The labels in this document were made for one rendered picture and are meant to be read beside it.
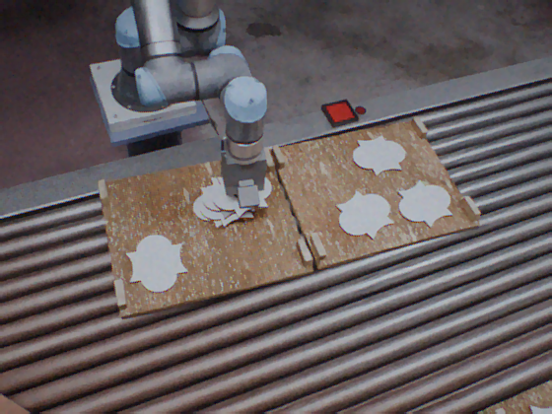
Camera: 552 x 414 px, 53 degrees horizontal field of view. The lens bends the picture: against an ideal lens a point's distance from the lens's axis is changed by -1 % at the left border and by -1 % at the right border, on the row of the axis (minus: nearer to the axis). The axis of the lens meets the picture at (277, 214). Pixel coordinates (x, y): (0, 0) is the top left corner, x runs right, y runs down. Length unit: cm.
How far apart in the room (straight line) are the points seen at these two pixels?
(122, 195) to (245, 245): 31
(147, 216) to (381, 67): 215
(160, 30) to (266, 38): 219
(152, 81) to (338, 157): 54
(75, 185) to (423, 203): 82
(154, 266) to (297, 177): 40
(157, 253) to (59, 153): 158
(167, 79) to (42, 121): 185
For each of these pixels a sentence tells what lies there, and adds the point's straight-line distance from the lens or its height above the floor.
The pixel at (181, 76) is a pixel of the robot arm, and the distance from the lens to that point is 108.
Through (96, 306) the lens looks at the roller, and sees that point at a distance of 120.
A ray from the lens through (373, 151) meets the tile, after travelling 142.
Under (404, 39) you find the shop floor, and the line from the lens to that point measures 343.
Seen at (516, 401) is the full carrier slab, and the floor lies 94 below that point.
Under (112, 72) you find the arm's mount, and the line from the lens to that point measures 165.
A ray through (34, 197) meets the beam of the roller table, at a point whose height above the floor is 91.
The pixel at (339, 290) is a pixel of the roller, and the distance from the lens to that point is 121.
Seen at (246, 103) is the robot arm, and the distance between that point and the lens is 100.
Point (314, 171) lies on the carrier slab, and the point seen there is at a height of 94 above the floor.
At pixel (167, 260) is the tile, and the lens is 120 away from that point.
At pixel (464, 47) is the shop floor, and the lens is 351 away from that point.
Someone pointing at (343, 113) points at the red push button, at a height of 93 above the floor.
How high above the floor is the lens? 197
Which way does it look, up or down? 55 degrees down
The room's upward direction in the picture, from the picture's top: 7 degrees clockwise
